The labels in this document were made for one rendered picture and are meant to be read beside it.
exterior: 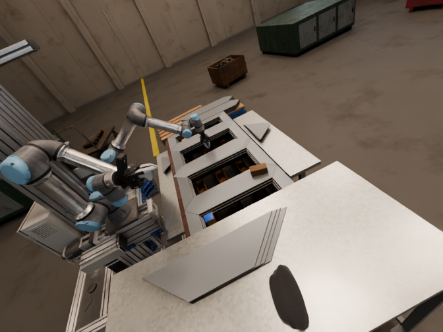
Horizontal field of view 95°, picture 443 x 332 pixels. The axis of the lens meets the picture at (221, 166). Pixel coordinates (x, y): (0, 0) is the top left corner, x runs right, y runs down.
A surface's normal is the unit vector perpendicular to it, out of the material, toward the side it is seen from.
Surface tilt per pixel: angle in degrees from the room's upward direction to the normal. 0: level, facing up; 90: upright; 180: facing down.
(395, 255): 0
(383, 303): 0
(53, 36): 90
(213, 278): 0
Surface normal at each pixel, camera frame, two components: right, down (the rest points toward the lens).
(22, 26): 0.34, 0.51
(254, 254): -0.32, -0.72
